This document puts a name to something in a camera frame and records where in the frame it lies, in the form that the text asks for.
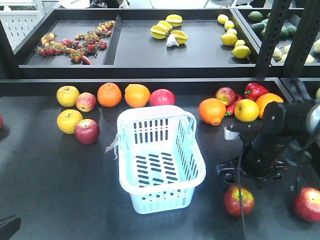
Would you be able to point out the red apple at corner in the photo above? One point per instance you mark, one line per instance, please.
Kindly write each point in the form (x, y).
(1, 121)

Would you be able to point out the white garlic bulb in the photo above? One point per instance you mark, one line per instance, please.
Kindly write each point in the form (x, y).
(171, 41)

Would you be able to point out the red chili pepper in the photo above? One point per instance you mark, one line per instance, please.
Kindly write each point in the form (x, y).
(230, 110)

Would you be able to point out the red green apple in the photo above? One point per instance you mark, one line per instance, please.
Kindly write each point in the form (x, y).
(232, 202)
(306, 204)

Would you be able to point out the orange right of pair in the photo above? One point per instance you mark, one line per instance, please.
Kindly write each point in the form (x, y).
(136, 95)

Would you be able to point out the light blue plastic basket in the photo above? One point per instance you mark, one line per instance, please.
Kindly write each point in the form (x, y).
(159, 160)

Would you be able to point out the yellow apple back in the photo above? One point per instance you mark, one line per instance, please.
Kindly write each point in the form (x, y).
(67, 95)

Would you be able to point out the black wooden display stand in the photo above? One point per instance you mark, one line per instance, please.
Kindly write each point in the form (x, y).
(64, 190)

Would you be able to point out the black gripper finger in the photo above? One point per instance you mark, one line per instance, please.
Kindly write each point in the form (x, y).
(9, 226)

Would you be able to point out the cherry tomato vine cluster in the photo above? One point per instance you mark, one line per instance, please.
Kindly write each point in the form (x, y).
(81, 47)

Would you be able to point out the dark red apple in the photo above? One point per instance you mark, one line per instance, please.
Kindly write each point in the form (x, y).
(87, 131)

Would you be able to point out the yellow round fruit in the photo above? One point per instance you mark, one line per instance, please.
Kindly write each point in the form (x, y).
(246, 110)

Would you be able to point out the orange beside pepper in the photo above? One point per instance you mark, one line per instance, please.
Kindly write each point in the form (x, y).
(265, 99)

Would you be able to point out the orange of pair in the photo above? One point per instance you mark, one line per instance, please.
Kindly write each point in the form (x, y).
(136, 95)
(109, 95)

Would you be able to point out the small pink red apple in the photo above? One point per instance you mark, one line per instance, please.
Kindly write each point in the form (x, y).
(86, 102)

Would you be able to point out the orange left of pair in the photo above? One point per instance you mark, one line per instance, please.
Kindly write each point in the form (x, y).
(109, 95)

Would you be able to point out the red bell pepper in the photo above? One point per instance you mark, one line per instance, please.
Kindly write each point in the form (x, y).
(254, 90)

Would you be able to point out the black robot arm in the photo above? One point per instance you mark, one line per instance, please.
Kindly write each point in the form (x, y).
(298, 117)

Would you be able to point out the yellow apple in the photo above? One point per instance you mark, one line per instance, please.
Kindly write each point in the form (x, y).
(67, 95)
(67, 120)

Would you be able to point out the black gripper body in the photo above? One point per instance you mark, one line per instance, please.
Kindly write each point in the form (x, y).
(260, 156)

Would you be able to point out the pink red apple near pepper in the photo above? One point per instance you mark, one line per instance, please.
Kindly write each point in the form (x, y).
(227, 95)

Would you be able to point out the orange with navel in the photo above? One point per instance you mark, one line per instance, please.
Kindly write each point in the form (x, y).
(212, 111)

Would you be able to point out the large red apple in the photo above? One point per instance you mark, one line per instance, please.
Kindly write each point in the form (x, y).
(162, 97)

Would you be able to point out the yellow apple front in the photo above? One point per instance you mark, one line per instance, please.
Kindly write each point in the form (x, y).
(67, 120)

